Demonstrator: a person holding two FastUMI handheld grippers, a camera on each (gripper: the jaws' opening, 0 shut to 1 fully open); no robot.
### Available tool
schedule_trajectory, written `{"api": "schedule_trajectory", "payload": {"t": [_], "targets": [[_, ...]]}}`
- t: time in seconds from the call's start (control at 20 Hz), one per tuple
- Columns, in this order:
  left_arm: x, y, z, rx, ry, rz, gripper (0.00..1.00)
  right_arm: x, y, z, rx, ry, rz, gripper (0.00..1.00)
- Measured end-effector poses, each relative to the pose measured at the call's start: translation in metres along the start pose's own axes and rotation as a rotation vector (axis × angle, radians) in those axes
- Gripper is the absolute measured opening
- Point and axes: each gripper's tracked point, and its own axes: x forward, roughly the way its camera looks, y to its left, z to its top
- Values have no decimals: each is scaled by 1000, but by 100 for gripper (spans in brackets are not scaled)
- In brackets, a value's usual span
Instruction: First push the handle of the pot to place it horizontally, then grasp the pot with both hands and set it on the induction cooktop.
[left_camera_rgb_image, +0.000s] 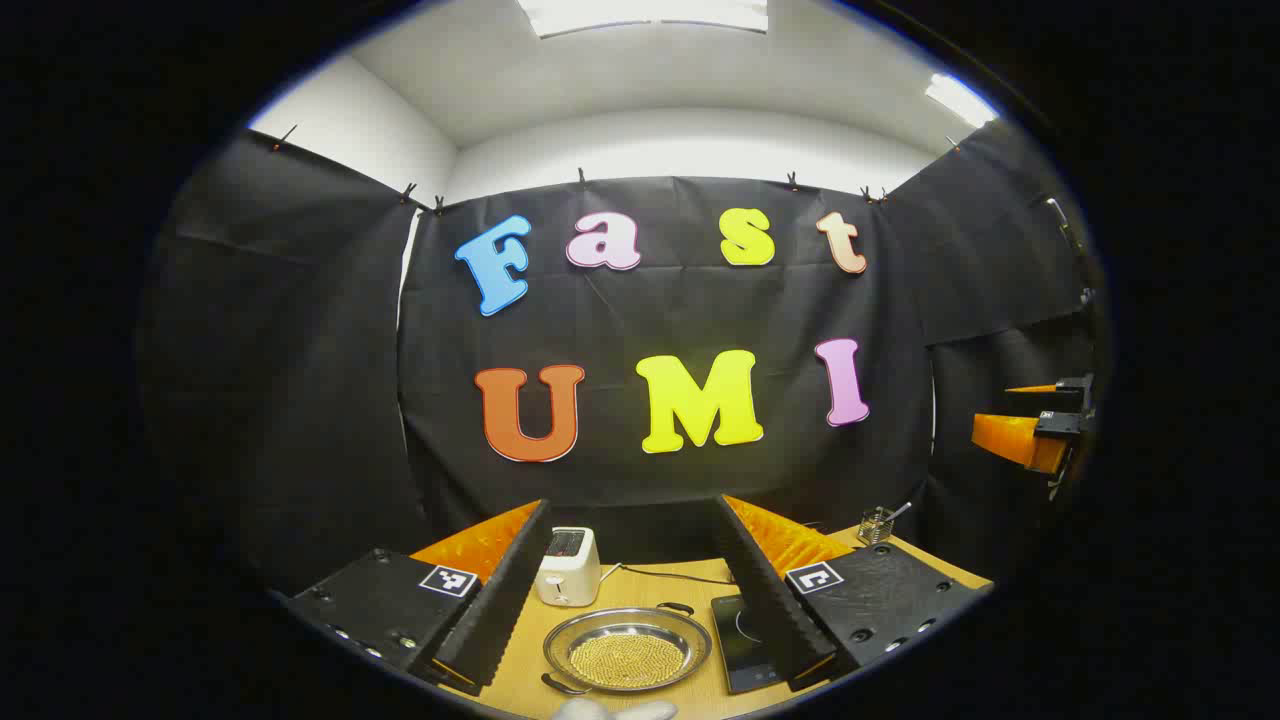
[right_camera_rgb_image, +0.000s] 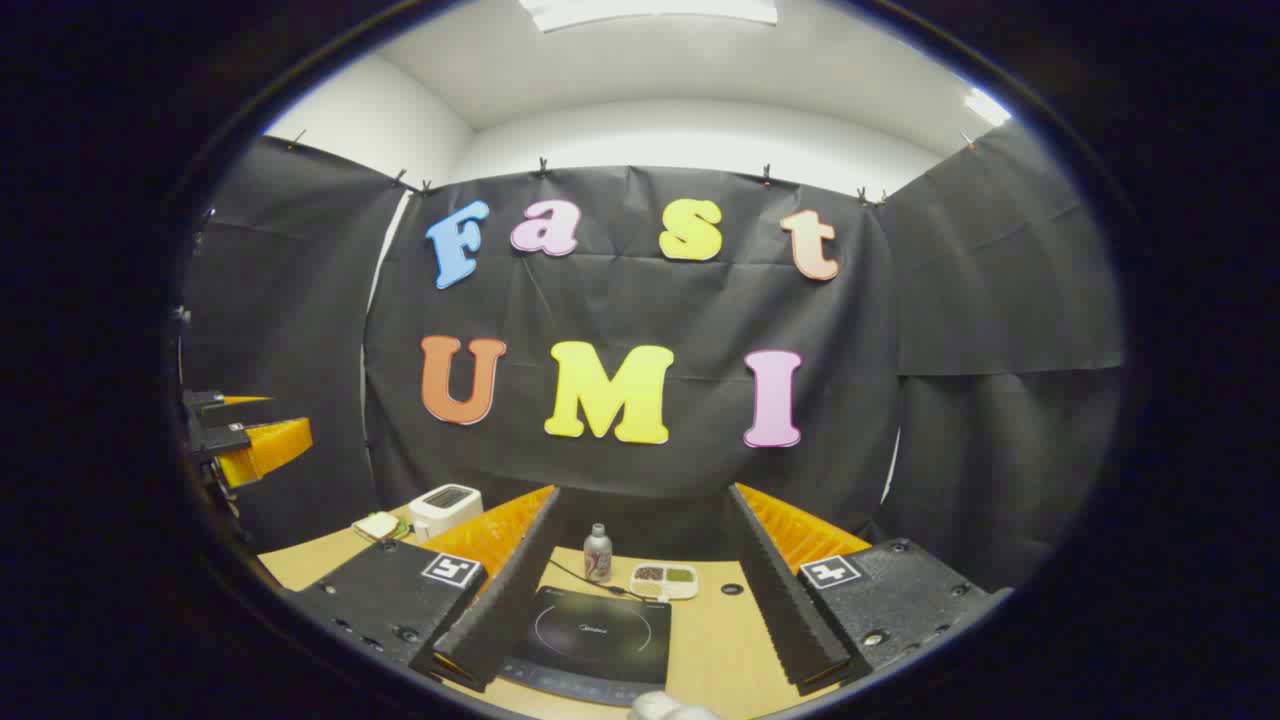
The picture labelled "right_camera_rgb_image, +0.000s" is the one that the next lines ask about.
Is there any white toaster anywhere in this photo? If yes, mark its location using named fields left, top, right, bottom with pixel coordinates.
left=408, top=484, right=484, bottom=543

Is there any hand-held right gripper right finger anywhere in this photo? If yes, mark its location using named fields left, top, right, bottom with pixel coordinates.
left=722, top=482, right=1013, bottom=698

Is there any white divided dish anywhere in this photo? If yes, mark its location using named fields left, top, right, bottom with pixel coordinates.
left=629, top=563, right=699, bottom=602

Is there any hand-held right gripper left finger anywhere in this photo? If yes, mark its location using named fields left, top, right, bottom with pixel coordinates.
left=285, top=485, right=566, bottom=693

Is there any large ceiling light panel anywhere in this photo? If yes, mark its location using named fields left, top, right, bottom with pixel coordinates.
left=520, top=0, right=779, bottom=32

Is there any black power cable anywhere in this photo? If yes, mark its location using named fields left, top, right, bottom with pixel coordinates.
left=546, top=557, right=641, bottom=599

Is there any white rectangular plate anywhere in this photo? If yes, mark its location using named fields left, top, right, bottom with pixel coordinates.
left=352, top=511, right=411, bottom=545

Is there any black induction cooktop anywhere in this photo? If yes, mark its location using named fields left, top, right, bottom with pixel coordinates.
left=497, top=585, right=673, bottom=708

